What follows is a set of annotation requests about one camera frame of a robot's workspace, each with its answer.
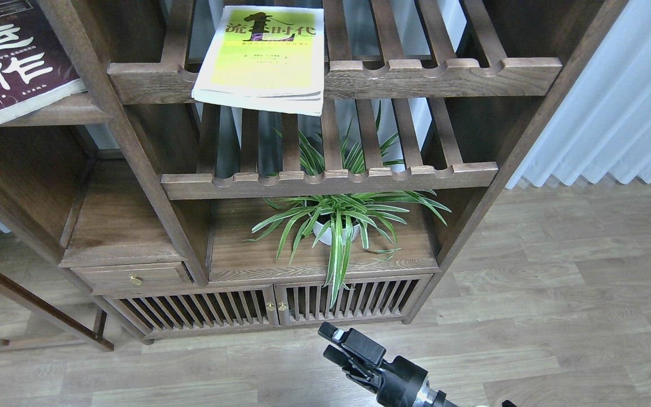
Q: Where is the white curtain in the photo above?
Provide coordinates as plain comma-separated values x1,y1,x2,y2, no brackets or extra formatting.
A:
505,0,651,190

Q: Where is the yellow green book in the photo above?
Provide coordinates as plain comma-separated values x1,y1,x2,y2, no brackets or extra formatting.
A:
191,5,324,116

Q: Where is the dark red book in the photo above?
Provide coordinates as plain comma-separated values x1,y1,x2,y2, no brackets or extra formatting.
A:
0,1,86,124

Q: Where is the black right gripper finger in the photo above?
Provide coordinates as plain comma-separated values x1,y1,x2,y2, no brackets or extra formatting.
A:
318,322,349,346
323,345,353,371

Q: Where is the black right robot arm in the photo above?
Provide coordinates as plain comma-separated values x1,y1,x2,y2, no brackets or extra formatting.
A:
318,322,454,406

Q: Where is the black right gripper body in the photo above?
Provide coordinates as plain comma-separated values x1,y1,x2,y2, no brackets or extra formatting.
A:
341,329,431,406

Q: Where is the green spider plant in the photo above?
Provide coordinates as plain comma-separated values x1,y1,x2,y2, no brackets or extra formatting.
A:
244,102,452,309

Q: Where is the dark wooden bookshelf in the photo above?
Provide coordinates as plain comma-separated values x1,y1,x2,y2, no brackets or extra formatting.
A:
0,1,626,344

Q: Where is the white plant pot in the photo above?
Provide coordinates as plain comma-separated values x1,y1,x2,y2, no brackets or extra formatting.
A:
313,215,361,246

